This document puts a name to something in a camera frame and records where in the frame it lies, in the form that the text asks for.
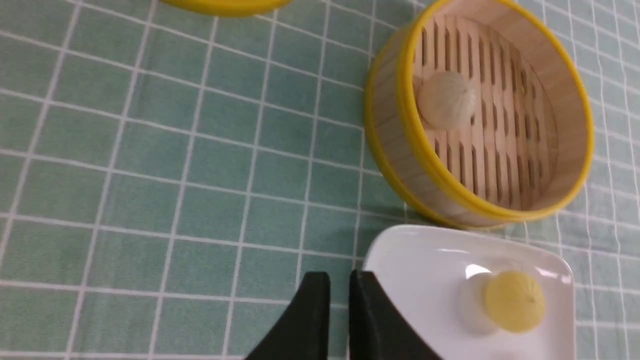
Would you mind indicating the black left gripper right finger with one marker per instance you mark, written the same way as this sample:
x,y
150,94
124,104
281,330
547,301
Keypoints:
x,y
377,330

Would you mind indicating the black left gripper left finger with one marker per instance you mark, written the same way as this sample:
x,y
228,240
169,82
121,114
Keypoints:
x,y
302,331

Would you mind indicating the yellow steamed bun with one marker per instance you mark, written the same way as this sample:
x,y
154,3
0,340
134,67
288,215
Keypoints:
x,y
514,301

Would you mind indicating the pale white steamed bun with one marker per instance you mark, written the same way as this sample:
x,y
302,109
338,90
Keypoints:
x,y
446,101

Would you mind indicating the white square plate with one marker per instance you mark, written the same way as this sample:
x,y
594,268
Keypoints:
x,y
421,267

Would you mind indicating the beige steamed bun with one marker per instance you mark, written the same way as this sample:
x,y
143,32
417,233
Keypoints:
x,y
470,308

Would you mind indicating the green checkered tablecloth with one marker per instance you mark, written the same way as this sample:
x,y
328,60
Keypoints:
x,y
168,177

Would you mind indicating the yellow rimmed bamboo steamer basket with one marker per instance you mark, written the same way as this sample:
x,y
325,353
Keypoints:
x,y
525,149

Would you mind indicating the yellow rimmed bamboo steamer lid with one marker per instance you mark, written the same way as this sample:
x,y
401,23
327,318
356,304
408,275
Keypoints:
x,y
228,8

